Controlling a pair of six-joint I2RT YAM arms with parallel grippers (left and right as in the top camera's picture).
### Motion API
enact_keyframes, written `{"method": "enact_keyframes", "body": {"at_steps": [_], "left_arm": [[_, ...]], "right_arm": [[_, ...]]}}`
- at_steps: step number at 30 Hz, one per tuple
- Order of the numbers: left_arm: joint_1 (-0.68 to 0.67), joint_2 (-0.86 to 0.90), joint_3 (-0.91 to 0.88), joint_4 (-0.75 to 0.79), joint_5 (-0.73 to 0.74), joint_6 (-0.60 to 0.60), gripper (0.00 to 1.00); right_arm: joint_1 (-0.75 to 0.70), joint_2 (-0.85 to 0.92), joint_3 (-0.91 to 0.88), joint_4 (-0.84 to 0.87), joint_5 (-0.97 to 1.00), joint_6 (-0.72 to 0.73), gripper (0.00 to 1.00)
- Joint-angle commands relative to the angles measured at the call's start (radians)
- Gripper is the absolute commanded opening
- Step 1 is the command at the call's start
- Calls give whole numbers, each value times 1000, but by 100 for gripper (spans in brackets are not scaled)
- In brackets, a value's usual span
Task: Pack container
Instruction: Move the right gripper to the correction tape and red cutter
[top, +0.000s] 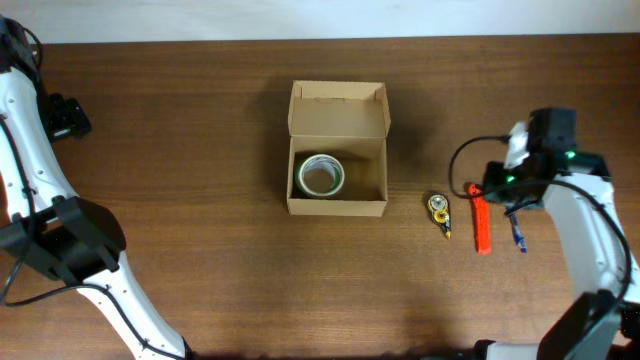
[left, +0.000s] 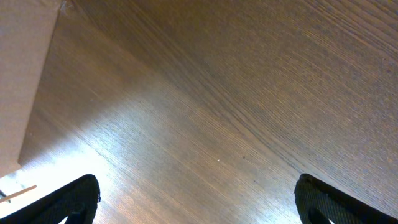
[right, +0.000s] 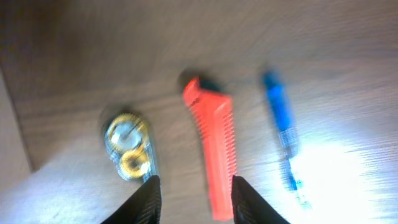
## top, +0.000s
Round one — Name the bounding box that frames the orange utility knife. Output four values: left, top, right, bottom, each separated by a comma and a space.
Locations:
467, 184, 492, 255

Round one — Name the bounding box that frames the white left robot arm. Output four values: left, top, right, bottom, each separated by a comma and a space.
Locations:
1, 18, 194, 359

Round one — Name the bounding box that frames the green tape roll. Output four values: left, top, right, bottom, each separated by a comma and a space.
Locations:
294, 154, 347, 199

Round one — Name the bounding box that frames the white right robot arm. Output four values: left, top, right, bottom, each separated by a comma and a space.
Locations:
474, 108, 639, 360

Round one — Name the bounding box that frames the yellow black correction tape dispenser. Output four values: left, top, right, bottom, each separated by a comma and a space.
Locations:
427, 194, 452, 239

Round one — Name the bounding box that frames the blue ballpoint pen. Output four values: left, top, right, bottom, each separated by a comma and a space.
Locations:
505, 207, 528, 254

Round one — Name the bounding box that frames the cardboard box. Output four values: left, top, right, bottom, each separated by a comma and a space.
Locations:
286, 80, 391, 217

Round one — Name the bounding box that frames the white masking tape roll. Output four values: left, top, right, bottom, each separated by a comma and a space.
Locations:
296, 153, 346, 200

